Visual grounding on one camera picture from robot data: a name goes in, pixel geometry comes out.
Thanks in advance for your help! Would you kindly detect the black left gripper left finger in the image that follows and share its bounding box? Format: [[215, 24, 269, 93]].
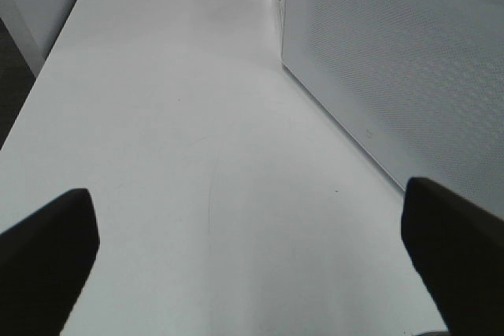
[[1, 188, 100, 335]]

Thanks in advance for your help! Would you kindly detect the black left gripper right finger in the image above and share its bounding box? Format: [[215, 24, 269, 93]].
[[401, 177, 503, 335]]

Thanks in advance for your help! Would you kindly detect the white microwave door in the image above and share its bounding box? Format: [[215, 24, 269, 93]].
[[282, 0, 503, 216]]

